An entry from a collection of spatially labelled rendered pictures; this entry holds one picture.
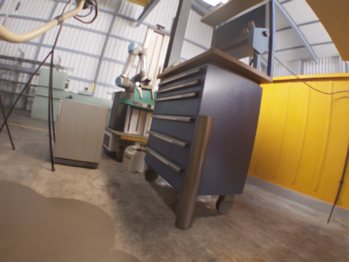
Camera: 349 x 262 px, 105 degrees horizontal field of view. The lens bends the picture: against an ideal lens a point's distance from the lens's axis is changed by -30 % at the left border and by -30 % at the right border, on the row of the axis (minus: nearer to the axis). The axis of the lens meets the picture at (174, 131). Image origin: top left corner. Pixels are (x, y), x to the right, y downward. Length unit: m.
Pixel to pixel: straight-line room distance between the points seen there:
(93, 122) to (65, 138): 0.29
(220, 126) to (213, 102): 0.14
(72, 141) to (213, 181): 1.18
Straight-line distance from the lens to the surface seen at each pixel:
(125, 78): 2.13
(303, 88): 1.98
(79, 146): 1.70
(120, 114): 2.51
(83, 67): 9.82
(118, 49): 10.23
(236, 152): 1.17
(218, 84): 1.06
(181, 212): 0.99
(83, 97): 5.86
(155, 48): 2.67
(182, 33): 5.63
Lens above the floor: 0.51
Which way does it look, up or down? 1 degrees down
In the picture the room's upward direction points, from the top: 11 degrees clockwise
